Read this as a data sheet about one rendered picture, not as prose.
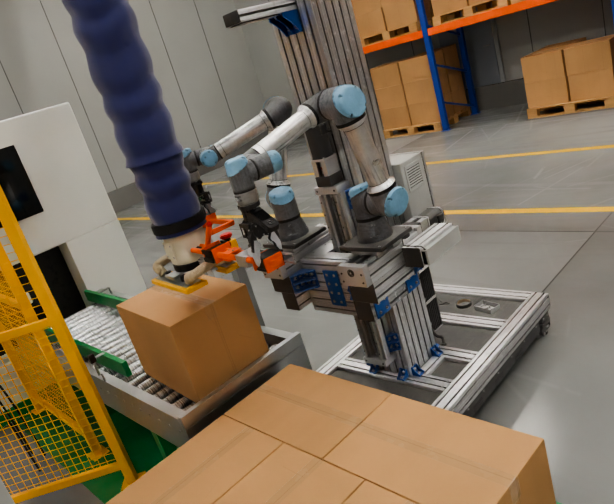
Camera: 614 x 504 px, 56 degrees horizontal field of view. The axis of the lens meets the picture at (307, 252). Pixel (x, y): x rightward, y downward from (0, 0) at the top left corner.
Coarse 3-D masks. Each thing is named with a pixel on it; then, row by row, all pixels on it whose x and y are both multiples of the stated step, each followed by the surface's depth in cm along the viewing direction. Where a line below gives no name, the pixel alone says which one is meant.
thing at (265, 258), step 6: (264, 252) 198; (270, 252) 196; (276, 252) 194; (252, 258) 196; (264, 258) 192; (270, 258) 192; (276, 258) 193; (264, 264) 191; (282, 264) 195; (258, 270) 197; (264, 270) 194; (270, 270) 192
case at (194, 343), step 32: (160, 288) 289; (224, 288) 262; (128, 320) 279; (160, 320) 248; (192, 320) 245; (224, 320) 255; (256, 320) 265; (160, 352) 263; (192, 352) 246; (224, 352) 256; (256, 352) 267; (192, 384) 248
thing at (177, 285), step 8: (168, 272) 245; (152, 280) 251; (160, 280) 248; (168, 280) 243; (176, 280) 240; (200, 280) 232; (168, 288) 240; (176, 288) 233; (184, 288) 229; (192, 288) 228
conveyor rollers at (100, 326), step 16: (96, 304) 434; (80, 320) 409; (96, 320) 399; (112, 320) 388; (80, 336) 382; (96, 336) 371; (112, 336) 361; (128, 336) 357; (112, 352) 341; (128, 352) 330; (144, 384) 288; (160, 384) 283; (176, 400) 268
